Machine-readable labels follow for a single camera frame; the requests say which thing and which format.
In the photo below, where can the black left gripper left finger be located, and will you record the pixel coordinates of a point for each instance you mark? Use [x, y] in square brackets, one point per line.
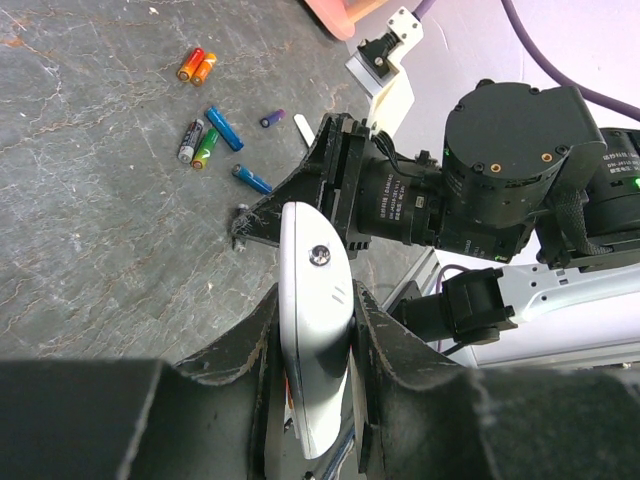
[214, 415]

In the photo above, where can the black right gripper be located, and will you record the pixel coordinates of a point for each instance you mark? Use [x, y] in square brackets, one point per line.
[327, 177]

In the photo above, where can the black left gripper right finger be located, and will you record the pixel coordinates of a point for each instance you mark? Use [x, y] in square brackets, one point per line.
[419, 415]

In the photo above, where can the white remote control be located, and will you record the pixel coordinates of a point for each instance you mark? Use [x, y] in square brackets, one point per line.
[316, 305]

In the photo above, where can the white battery cover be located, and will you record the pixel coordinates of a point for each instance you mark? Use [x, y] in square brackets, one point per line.
[304, 128]

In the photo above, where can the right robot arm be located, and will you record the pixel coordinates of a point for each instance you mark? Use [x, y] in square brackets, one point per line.
[517, 163]

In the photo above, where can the blue battery lower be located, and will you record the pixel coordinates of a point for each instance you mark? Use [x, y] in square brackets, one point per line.
[251, 179]

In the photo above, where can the green battery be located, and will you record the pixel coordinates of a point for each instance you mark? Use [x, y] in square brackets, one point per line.
[205, 149]

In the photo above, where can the black silver battery lower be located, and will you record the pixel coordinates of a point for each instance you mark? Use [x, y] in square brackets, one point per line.
[189, 142]

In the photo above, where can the blue battery upper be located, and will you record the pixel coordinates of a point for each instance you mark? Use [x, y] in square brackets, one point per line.
[224, 128]

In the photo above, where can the purple blue battery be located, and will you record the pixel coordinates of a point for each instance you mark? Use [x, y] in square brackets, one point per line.
[272, 118]

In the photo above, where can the red orange battery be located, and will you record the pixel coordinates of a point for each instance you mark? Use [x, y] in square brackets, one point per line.
[190, 65]

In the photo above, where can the pink three-tier shelf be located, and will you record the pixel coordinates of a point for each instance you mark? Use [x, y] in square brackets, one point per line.
[339, 17]

